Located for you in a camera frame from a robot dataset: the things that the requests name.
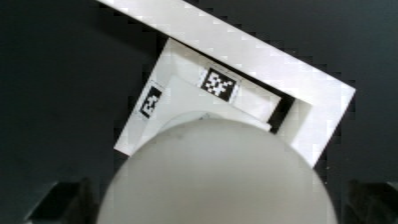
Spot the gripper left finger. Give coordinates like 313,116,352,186
25,179,98,224

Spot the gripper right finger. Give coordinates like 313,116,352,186
343,180,398,224

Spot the white lamp bulb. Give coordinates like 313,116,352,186
98,119,338,224

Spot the white lamp base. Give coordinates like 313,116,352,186
114,39,295,156

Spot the white U-shaped fence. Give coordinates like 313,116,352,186
98,0,355,163

